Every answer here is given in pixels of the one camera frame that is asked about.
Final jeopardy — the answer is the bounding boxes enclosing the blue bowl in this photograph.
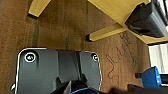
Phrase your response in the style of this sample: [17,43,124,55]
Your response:
[141,65,165,88]

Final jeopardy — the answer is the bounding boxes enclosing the yellow air hockey table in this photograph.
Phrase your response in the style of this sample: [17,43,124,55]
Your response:
[28,0,168,46]

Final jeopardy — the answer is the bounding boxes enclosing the blue cable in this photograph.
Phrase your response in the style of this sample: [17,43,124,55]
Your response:
[70,87,98,94]

